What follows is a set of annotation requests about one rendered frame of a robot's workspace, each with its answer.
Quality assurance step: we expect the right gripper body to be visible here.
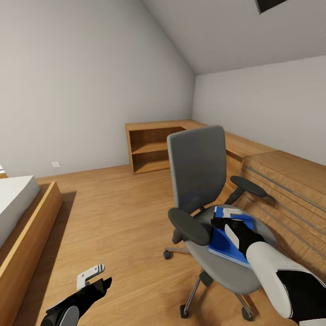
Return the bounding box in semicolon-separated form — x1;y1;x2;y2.
214;217;229;230

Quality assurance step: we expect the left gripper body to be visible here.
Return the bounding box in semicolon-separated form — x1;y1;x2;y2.
76;279;106;311

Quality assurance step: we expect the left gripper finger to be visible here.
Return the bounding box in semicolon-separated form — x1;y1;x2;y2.
104;277;112;292

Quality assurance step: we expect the folder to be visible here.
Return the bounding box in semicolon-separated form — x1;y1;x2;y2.
208;206;254;269

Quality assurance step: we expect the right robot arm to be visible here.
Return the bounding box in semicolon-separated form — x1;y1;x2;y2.
211;208;326;326

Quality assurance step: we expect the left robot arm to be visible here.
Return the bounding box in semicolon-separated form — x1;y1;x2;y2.
40;264;112;326

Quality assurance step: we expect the swivel chair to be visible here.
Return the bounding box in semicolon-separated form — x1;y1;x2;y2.
164;125;279;321

